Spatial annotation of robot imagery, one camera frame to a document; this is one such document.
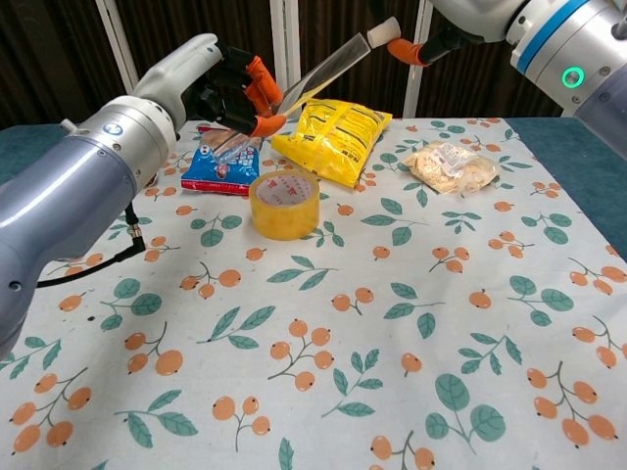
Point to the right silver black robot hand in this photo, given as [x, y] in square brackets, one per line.
[480, 19]

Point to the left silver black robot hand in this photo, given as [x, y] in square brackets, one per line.
[191, 78]

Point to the beige rectangular block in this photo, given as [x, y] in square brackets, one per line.
[384, 32]

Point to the clear plastic tube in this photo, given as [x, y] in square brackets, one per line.
[328, 71]

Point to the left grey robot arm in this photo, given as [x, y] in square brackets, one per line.
[63, 196]

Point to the blue biscuit snack bag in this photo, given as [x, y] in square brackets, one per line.
[223, 169]

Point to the dark folding screen white frames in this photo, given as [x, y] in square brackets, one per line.
[343, 19]

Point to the clear bag of beige snacks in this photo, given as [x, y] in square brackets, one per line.
[450, 166]

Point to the yellow snack bag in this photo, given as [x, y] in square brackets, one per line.
[338, 139]

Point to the yellowish clear tape roll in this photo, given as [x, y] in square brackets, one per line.
[286, 210]

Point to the floral fruit print tablecloth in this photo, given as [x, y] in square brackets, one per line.
[303, 318]

